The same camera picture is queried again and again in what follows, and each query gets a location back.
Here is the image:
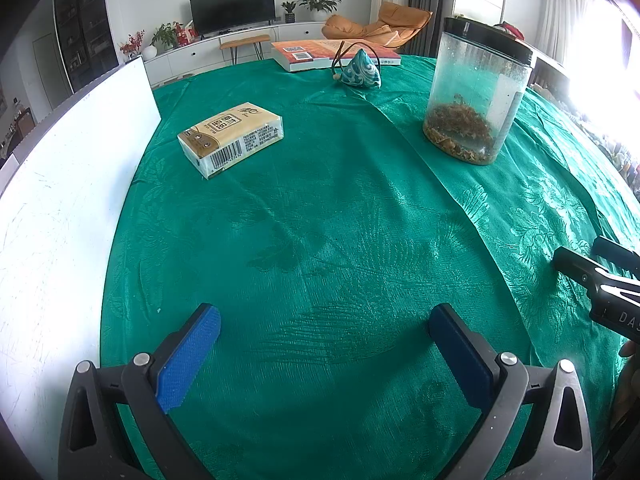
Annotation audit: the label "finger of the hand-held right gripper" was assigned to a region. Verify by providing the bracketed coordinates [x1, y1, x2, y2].
[552, 246, 621, 293]
[593, 236, 640, 279]

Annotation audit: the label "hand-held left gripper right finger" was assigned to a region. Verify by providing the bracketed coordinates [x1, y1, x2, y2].
[428, 302, 594, 480]

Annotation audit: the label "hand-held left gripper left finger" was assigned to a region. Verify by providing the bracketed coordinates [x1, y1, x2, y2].
[59, 302, 223, 480]

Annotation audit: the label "white cardboard box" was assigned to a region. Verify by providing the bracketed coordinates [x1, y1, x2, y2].
[0, 56, 163, 480]

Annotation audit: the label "person's right hand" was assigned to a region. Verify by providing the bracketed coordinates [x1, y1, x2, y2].
[611, 339, 640, 431]

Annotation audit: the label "green tablecloth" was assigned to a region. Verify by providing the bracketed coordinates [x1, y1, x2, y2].
[100, 52, 640, 480]

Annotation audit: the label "clear jar with black lid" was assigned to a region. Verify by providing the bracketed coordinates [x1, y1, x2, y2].
[422, 16, 537, 166]

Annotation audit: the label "tan tissue pack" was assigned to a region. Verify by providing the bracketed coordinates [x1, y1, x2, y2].
[177, 102, 285, 181]

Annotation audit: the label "red cloth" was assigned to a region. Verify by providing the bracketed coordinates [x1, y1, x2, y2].
[492, 21, 526, 41]

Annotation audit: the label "teal patterned pouch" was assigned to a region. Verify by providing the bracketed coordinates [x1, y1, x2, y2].
[331, 40, 385, 92]

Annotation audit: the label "white television cabinet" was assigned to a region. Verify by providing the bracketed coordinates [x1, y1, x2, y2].
[142, 20, 331, 86]

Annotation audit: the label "orange lounge chair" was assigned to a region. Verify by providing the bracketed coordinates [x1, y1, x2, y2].
[321, 1, 433, 51]

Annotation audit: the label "red flowers in vase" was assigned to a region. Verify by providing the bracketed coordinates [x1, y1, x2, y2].
[120, 30, 146, 58]

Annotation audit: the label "wooden stool with metal legs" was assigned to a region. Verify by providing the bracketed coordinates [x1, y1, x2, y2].
[220, 34, 271, 66]

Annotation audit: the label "green potted plant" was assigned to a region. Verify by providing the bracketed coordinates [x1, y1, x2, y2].
[151, 22, 181, 51]

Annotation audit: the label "orange book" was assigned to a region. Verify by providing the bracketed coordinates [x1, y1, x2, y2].
[271, 38, 402, 73]

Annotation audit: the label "black glass display cabinet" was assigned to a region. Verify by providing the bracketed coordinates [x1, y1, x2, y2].
[52, 0, 121, 93]

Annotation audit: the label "black television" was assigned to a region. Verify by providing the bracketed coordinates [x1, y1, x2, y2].
[189, 0, 277, 37]

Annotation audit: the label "large leafy potted plant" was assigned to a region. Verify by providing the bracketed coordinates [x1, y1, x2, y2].
[298, 0, 342, 23]

